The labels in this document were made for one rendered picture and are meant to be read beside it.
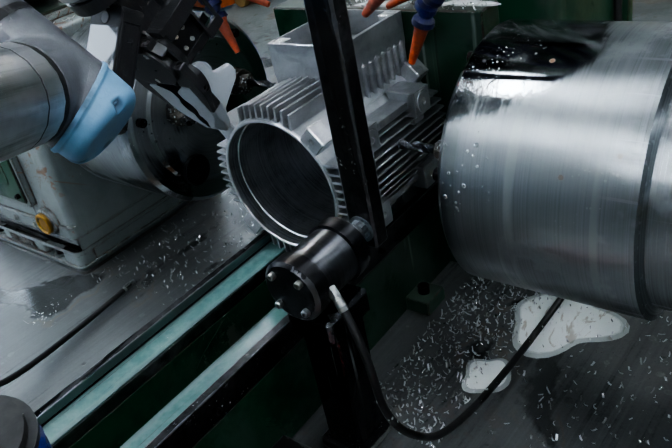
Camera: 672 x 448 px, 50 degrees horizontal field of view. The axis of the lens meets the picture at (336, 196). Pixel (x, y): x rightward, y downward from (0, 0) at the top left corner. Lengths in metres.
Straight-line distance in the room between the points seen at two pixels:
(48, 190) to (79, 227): 0.07
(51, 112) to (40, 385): 0.54
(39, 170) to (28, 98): 0.64
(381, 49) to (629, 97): 0.33
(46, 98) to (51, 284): 0.71
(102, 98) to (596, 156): 0.36
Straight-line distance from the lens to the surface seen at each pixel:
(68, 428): 0.73
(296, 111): 0.73
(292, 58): 0.80
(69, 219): 1.14
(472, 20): 0.80
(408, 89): 0.80
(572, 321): 0.88
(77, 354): 1.02
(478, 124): 0.60
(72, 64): 0.56
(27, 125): 0.50
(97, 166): 1.02
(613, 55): 0.60
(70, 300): 1.14
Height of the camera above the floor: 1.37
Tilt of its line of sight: 29 degrees down
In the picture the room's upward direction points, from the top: 12 degrees counter-clockwise
